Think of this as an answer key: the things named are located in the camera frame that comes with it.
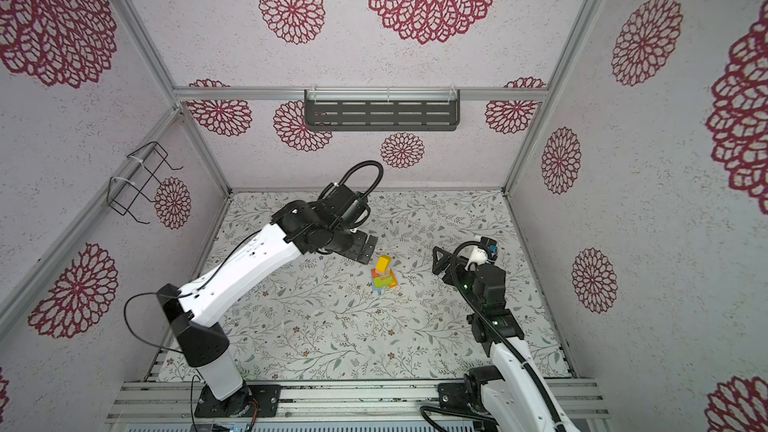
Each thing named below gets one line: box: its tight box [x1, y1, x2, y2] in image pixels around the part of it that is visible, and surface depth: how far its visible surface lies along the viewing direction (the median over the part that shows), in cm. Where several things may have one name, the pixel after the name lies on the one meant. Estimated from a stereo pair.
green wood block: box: [374, 276, 394, 289], surface depth 94 cm
